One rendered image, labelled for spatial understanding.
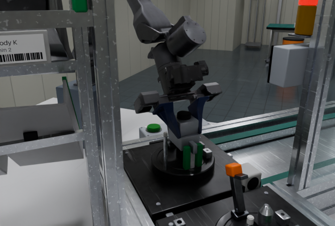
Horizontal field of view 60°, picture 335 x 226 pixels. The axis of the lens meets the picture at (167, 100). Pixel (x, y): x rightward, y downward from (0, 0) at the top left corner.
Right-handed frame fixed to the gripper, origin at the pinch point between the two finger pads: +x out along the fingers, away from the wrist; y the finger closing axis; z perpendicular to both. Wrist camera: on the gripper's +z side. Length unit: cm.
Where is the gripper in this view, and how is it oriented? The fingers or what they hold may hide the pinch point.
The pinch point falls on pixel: (185, 119)
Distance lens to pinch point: 60.9
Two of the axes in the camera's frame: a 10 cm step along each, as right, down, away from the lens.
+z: 3.2, -3.5, -8.8
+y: 9.1, -1.4, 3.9
